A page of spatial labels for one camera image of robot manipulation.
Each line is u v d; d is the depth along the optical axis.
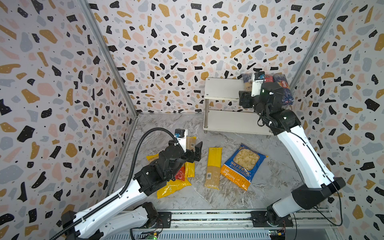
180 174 0.83
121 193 0.43
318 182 0.40
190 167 0.88
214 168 0.90
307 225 0.73
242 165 0.90
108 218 0.42
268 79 0.90
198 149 0.58
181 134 0.54
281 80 0.87
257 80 0.55
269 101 0.49
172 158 0.46
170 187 0.81
